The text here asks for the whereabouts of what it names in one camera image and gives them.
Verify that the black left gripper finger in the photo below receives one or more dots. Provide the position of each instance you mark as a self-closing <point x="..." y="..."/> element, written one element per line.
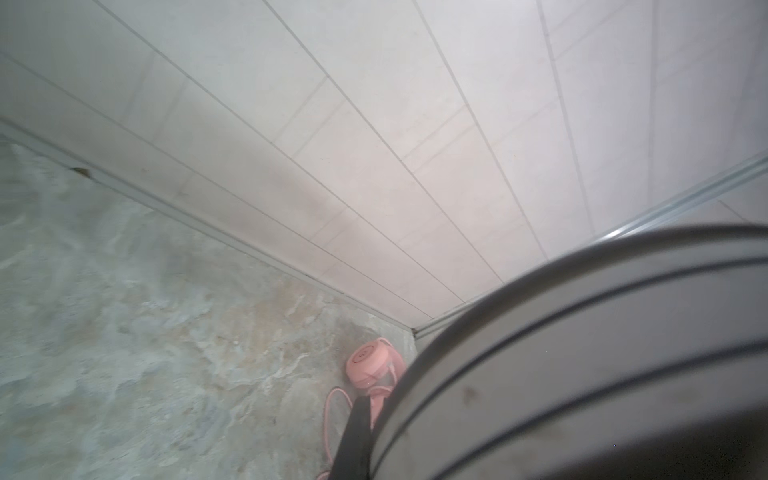
<point x="352" y="459"/>

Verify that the pink headphones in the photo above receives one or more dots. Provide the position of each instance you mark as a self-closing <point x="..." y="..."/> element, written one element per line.
<point x="376" y="368"/>

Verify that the white black gaming headphones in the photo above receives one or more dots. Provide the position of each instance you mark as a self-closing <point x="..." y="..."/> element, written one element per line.
<point x="651" y="368"/>

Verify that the aluminium right corner post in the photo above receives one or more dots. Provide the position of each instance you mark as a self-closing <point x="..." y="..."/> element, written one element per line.
<point x="640" y="236"/>

